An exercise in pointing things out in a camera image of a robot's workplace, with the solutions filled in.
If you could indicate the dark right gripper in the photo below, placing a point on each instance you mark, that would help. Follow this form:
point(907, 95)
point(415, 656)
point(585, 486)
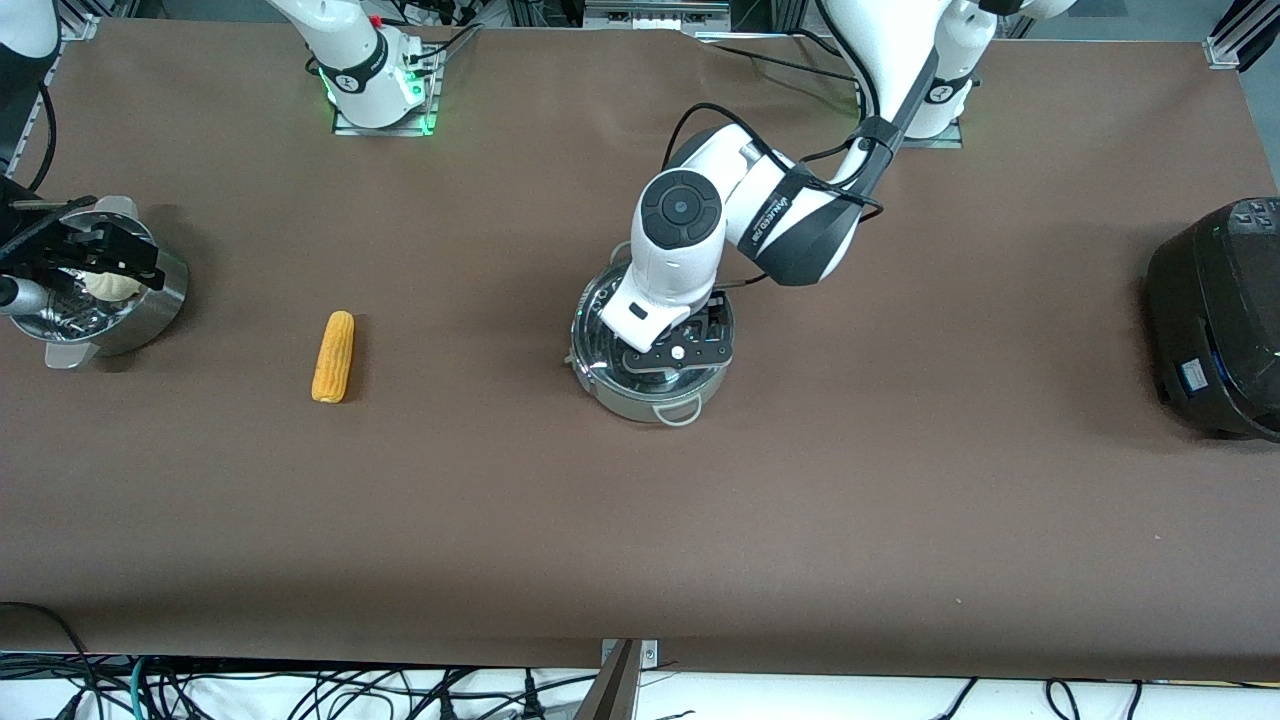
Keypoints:
point(40, 247)

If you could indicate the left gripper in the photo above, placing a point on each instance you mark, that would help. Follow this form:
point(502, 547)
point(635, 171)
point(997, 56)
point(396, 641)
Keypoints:
point(714, 318)

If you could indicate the round glass pot lid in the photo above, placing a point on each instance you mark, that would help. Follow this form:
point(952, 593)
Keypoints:
point(605, 330)

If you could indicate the yellow corn cob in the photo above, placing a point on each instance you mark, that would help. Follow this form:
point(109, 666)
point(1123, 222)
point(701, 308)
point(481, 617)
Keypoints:
point(333, 355)

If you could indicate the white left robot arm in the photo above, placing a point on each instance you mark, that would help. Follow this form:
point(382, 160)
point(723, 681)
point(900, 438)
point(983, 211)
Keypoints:
point(680, 260)

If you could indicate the steel steamer pot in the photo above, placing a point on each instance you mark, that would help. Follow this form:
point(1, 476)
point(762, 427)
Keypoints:
point(160, 300)

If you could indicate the white steamed bun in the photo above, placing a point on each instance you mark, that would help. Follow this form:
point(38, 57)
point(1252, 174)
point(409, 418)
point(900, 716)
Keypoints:
point(112, 290)

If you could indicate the brown table cover sheet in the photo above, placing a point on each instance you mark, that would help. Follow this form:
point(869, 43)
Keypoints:
point(500, 500)

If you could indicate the silver metal box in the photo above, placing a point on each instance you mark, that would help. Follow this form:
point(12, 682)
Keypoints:
point(650, 15)

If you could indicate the black rice cooker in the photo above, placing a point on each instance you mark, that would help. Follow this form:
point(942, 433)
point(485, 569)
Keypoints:
point(1225, 320)

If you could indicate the metal corner bracket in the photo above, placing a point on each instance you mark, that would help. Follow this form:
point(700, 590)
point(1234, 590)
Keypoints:
point(80, 28)
point(1222, 55)

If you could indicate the metal clamp bracket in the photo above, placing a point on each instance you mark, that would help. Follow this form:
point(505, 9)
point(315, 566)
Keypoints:
point(650, 652)

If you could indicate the dark metal post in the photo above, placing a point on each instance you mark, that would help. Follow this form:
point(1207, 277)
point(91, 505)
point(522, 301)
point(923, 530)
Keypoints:
point(612, 695)

